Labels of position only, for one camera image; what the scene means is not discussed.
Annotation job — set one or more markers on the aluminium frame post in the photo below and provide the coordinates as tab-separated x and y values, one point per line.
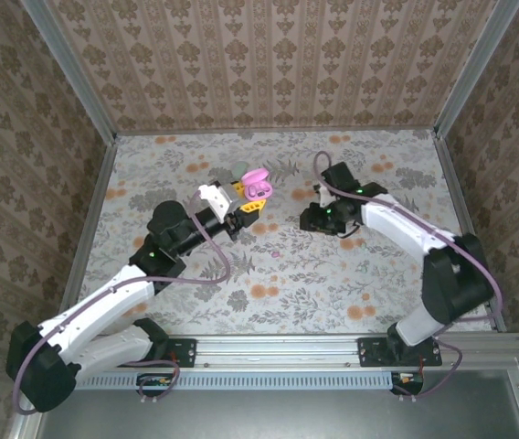
67	68
474	68

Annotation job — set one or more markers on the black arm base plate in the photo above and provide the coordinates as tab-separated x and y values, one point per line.
371	352
182	352

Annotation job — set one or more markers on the pink earbuds charging case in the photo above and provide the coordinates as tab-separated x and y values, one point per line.
255	178

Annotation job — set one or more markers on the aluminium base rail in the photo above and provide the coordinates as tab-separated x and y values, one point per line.
278	350

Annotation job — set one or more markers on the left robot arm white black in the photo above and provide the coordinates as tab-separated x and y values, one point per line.
104	297

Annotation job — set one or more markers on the aluminium table edge rail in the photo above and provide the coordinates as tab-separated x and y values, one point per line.
460	219
95	219

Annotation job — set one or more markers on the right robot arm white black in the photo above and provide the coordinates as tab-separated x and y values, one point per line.
396	219

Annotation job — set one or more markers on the floral table cover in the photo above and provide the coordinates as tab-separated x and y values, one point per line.
287	283

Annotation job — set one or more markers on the black electronics board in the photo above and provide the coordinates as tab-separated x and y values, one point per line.
408	382
154	382

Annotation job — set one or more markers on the grey metal sheet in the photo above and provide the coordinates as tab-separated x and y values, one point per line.
278	411

